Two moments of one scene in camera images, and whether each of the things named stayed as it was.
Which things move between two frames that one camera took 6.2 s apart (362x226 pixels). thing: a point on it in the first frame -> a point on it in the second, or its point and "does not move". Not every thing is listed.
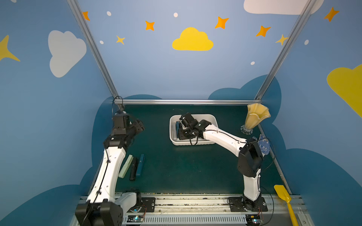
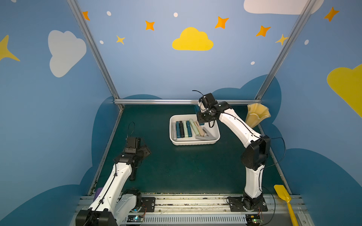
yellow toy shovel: [283, 194] does not move
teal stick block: [177, 129] does not move
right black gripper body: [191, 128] -> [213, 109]
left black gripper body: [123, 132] -> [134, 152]
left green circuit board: [135, 218] does not move
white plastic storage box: [212, 118] does not move
